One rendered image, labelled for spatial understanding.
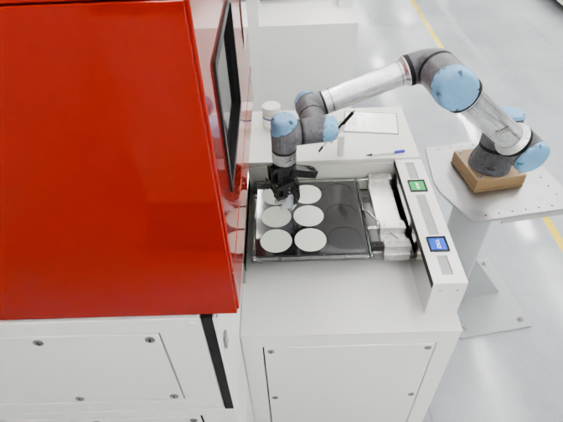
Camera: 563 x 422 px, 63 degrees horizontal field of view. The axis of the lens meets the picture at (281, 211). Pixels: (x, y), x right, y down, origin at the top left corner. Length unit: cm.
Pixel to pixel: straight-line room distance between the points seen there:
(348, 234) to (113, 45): 106
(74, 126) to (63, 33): 12
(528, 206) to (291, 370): 101
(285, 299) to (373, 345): 29
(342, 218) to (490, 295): 125
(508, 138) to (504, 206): 32
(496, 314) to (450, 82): 145
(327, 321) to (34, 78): 101
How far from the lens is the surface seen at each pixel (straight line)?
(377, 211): 159
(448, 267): 137
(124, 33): 57
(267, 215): 153
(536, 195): 192
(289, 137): 131
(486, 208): 179
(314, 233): 147
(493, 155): 181
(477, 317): 249
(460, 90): 138
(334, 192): 162
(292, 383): 159
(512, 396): 234
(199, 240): 74
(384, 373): 157
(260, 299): 141
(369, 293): 144
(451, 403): 224
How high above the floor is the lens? 196
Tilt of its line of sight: 43 degrees down
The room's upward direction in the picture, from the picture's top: 3 degrees counter-clockwise
